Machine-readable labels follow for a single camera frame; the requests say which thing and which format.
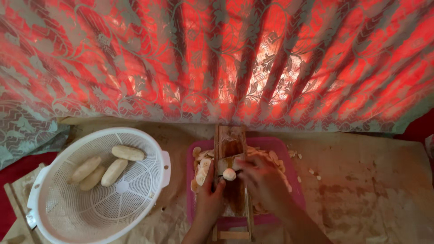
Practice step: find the red floral lace curtain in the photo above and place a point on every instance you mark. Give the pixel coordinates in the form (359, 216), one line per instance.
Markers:
(217, 64)

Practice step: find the pink plastic tray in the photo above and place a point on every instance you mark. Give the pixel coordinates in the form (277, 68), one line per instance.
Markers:
(291, 189)

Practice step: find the scattered banana slices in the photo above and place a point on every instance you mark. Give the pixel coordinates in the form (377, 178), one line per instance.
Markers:
(305, 166)

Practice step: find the wooden slicer board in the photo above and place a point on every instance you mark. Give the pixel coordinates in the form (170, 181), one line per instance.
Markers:
(232, 183)

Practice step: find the pile of banana slices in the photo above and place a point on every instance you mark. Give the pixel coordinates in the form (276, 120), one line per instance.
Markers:
(203, 166)

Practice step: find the peeled whole banana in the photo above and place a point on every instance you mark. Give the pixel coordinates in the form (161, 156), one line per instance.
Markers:
(128, 153)
(85, 169)
(114, 172)
(91, 179)

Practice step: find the person's left hand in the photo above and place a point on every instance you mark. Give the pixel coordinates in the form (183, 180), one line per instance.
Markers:
(208, 203)

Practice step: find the brown paper sheet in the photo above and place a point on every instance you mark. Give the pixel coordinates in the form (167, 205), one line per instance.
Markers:
(356, 189)

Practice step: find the person's right hand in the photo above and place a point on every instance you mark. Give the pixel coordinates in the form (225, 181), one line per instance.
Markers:
(262, 183)

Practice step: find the white plastic colander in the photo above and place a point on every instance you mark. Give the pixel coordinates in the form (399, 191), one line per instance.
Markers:
(98, 186)

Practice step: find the person's right fingers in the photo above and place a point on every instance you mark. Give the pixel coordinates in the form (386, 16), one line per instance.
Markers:
(246, 169)

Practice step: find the peeled banana piece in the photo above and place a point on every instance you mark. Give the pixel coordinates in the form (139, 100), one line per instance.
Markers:
(229, 174)

